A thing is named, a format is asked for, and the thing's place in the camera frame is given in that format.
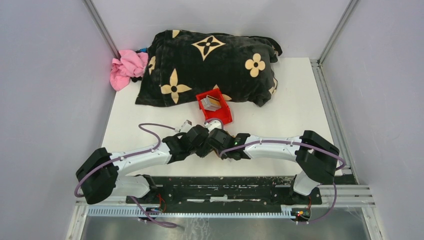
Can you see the black floral blanket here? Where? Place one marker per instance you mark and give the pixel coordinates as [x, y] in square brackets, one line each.
[183, 64]

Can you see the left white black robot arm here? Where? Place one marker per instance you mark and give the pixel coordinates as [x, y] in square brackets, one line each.
[106, 174]

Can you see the aluminium rail frame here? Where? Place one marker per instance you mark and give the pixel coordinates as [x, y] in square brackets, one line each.
[302, 82]

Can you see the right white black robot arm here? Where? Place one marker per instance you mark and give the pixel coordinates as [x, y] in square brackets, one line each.
[317, 158]

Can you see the red plastic bin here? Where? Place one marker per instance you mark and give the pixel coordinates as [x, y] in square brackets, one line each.
[224, 113]

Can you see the pink cloth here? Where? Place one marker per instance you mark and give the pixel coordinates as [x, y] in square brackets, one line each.
[131, 64]

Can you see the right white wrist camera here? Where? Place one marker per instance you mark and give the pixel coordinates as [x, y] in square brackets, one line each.
[213, 123]

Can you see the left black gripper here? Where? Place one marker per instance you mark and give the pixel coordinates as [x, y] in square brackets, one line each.
[206, 149]

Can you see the stack of credit cards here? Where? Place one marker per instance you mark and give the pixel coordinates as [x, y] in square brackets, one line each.
[211, 103]

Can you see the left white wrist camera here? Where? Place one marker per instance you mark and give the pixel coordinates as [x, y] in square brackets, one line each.
[185, 127]

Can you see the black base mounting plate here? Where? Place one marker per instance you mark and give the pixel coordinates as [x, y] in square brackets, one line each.
[242, 194]

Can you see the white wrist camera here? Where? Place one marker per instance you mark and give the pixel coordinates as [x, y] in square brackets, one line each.
[213, 123]
[185, 127]

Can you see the blue cloth piece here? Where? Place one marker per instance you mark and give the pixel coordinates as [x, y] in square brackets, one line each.
[142, 50]

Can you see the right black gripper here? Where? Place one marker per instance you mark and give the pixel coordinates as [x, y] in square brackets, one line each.
[223, 155]

